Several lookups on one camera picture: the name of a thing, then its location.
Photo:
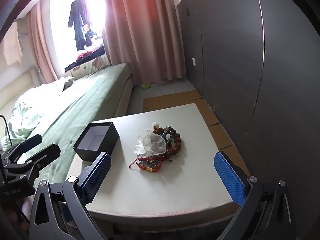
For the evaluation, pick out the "white wall socket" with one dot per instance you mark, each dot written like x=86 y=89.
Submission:
x=194 y=61

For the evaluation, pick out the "wide pink curtain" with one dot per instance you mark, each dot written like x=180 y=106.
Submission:
x=150 y=30

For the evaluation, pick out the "clothes pile on windowsill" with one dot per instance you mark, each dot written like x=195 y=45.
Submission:
x=85 y=55

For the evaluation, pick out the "clear organza pouch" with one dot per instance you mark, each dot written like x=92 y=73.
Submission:
x=150 y=145

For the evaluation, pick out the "hanging dark clothes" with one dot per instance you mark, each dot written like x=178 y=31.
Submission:
x=77 y=20

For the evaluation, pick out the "green packet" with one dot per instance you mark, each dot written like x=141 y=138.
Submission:
x=145 y=86

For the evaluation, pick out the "floral pillow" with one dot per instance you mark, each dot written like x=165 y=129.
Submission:
x=92 y=63

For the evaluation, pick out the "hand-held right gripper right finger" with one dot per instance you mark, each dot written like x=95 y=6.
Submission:
x=230 y=177

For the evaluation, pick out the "bed with green sheet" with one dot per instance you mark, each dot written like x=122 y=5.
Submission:
x=82 y=100

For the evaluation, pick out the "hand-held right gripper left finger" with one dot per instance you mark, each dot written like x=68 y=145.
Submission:
x=97 y=177

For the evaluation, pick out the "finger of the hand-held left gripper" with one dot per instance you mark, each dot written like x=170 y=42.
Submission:
x=47 y=152
x=27 y=143

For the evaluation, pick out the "grey wardrobe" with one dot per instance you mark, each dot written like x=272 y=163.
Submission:
x=225 y=55

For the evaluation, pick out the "white crumpled cloth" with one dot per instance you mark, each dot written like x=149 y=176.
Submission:
x=66 y=81

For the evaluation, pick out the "flattened cardboard sheets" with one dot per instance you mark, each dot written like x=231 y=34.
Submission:
x=215 y=127

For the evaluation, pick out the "black jewelry box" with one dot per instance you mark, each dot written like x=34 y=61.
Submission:
x=110 y=140

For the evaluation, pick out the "light green quilt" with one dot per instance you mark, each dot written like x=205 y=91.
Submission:
x=27 y=110

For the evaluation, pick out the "narrow pink curtain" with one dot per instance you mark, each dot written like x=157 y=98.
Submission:
x=40 y=42

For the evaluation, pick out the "beige headboard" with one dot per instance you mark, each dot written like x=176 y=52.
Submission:
x=17 y=80

